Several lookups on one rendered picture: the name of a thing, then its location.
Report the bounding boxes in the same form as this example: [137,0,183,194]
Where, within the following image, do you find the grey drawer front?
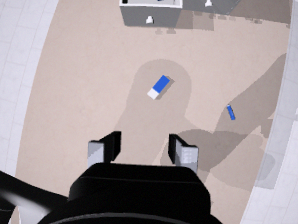
[182,0,238,14]
[119,0,182,27]

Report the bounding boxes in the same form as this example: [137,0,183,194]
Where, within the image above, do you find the blue and white eraser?
[148,75,170,99]

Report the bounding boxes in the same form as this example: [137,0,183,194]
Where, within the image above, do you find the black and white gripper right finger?
[168,134,199,174]

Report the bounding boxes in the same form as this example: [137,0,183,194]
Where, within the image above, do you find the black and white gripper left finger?
[88,131,121,168]

